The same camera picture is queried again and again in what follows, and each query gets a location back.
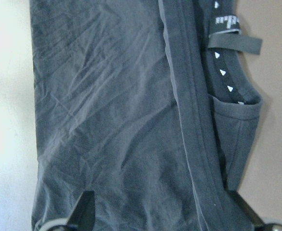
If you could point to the black printed t-shirt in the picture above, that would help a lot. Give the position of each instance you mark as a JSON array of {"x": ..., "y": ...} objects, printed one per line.
[{"x": 131, "y": 103}]

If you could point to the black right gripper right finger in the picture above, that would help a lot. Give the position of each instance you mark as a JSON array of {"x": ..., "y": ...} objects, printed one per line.
[{"x": 253, "y": 217}]

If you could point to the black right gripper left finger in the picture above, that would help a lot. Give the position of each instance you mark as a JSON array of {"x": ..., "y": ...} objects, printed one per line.
[{"x": 82, "y": 217}]

